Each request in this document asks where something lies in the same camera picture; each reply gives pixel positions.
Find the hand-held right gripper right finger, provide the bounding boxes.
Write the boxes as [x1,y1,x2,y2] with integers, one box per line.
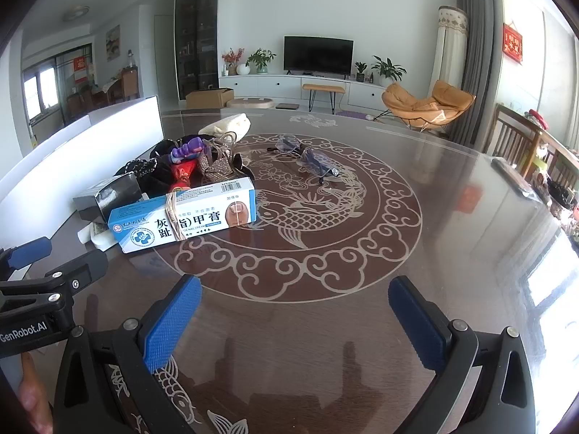
[388,276,546,434]

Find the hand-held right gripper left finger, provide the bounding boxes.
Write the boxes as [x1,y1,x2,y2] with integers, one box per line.
[53,275,203,434]

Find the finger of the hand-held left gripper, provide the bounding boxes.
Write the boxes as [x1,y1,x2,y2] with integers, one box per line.
[0,248,109,314]
[0,241,53,281]

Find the blue and white medicine box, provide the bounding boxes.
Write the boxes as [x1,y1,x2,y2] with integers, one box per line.
[107,180,258,254]

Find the white storage box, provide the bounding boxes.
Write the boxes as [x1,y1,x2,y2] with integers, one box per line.
[0,96,164,238]

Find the black scrunchie with white trim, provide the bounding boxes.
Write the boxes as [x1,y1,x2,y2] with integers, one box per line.
[113,157,175,200]

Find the red foil packet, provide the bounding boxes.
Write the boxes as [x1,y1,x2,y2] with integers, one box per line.
[169,159,200,196]

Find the rhinestone hair claw clip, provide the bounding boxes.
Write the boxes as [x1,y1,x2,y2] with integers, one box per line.
[199,131,245,187]

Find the purple toy wand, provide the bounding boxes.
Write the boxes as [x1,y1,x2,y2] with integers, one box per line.
[168,138,205,166]

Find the brown patterned glass desktop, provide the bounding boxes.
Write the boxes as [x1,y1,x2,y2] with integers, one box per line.
[27,107,579,434]

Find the person's left hand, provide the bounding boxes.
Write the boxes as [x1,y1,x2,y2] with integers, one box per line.
[18,352,54,434]

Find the white tube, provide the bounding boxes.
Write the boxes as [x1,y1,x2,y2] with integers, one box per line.
[77,221,119,250]

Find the black cardboard box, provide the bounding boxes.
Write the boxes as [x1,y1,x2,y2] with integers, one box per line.
[72,173,144,223]

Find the window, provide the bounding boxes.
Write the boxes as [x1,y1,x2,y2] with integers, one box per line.
[22,70,59,120]

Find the dark flat object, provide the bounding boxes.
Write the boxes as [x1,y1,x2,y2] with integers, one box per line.
[491,157,544,203]

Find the dining table with cloth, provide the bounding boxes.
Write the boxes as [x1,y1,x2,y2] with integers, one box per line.
[93,79,123,107]

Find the wooden sideboard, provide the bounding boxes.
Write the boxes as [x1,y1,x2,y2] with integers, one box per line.
[121,66,139,100]

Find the blue lens glasses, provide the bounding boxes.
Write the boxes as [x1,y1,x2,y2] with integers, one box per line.
[269,137,343,186]

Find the pile of household clutter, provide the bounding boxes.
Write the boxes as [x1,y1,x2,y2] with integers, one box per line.
[527,108,579,242]

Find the cream fabric pouch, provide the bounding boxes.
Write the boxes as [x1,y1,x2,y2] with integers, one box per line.
[198,113,252,136]

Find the wooden slatted chair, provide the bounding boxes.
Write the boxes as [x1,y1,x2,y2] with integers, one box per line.
[491,103,544,177]

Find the brown cardboard box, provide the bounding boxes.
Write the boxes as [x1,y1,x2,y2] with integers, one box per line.
[185,88,235,109]

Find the beige round pet bed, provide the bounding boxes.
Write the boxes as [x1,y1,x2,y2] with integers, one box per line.
[226,97,275,109]

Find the orange lounge chair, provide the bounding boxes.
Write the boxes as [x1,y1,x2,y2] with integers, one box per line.
[381,80,477,133]

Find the wooden bench with black legs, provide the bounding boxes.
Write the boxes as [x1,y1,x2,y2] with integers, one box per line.
[301,83,347,113]

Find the broad leaf potted plant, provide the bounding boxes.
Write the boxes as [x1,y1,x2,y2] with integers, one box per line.
[371,55,406,85]

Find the white television cabinet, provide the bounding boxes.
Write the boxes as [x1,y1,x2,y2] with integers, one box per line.
[218,73,394,110]

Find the red flower arrangement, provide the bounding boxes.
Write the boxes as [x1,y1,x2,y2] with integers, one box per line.
[221,47,245,76]

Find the dark glass display cabinet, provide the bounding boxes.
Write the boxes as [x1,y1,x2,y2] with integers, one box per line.
[174,0,221,100]

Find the bushy green potted plant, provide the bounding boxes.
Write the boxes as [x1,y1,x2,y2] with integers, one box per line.
[246,48,276,74]

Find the grey curtain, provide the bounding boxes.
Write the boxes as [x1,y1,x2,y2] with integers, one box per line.
[450,0,503,145]

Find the covered standing air conditioner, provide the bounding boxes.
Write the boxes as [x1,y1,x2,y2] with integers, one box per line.
[427,5,471,95]

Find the black flat television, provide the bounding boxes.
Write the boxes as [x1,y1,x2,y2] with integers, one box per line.
[283,35,354,76]

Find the framed wall picture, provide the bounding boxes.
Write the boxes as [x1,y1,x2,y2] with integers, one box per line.
[105,25,121,61]

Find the red wall hanging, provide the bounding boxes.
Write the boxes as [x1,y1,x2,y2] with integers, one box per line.
[503,25,524,61]

